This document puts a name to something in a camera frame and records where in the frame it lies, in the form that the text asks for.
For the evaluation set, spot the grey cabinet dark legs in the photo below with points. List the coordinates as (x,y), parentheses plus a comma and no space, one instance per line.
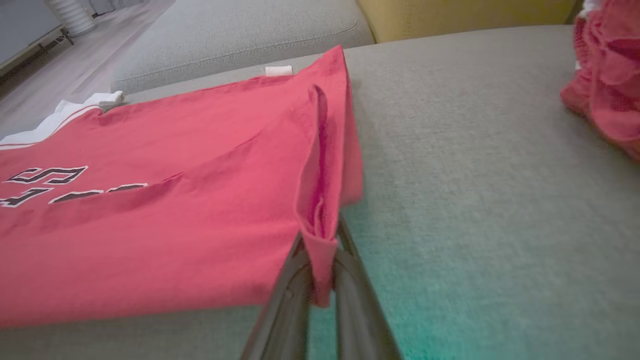
(20,30)

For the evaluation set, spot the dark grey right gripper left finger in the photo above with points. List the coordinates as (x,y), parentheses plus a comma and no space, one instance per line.
(285,330)

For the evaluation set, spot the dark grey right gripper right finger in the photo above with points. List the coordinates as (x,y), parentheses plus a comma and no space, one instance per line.
(360,325)

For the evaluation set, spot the red mesh shorts white trim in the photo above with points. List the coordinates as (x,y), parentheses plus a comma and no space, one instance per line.
(610,75)

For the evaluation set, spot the yellow sofa cushion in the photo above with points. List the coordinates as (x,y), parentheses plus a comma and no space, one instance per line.
(465,17)

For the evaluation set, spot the grey sofa seat cushion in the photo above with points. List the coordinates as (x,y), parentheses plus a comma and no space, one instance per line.
(475,175)

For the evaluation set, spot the white ribbed cylinder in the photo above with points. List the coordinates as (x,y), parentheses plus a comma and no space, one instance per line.
(72,15)

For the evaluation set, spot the grey sofa back cushion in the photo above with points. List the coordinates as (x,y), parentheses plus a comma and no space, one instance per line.
(240,35)

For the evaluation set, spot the red Bulls 23 jersey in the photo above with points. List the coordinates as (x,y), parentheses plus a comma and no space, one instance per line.
(175,225)

